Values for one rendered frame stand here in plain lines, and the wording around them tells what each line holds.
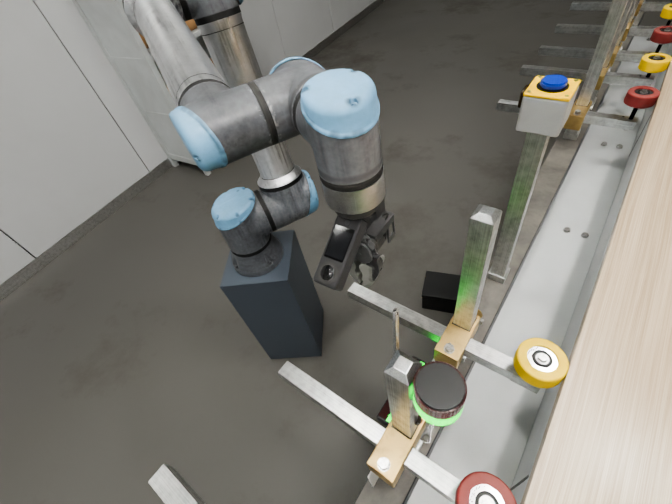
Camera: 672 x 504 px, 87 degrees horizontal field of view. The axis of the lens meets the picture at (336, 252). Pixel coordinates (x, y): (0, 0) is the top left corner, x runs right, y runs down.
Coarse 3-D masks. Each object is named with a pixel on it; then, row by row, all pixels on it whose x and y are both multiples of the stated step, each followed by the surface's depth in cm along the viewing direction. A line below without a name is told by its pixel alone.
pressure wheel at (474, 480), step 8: (472, 472) 52; (480, 472) 51; (464, 480) 51; (472, 480) 51; (480, 480) 51; (488, 480) 50; (496, 480) 50; (464, 488) 50; (472, 488) 50; (480, 488) 50; (488, 488) 50; (496, 488) 50; (504, 488) 50; (456, 496) 50; (464, 496) 50; (472, 496) 50; (480, 496) 50; (488, 496) 49; (496, 496) 49; (504, 496) 49; (512, 496) 49
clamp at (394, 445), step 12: (384, 432) 60; (396, 432) 60; (420, 432) 61; (384, 444) 59; (396, 444) 59; (408, 444) 58; (372, 456) 58; (384, 456) 58; (396, 456) 57; (372, 468) 57; (396, 468) 56; (384, 480) 59; (396, 480) 57
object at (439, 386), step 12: (420, 372) 42; (432, 372) 41; (444, 372) 41; (456, 372) 41; (420, 384) 41; (432, 384) 40; (444, 384) 40; (456, 384) 40; (420, 396) 40; (432, 396) 40; (444, 396) 39; (456, 396) 39; (444, 408) 39; (420, 420) 55
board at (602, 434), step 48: (624, 240) 74; (624, 288) 67; (624, 336) 61; (576, 384) 57; (624, 384) 56; (576, 432) 53; (624, 432) 52; (528, 480) 52; (576, 480) 49; (624, 480) 48
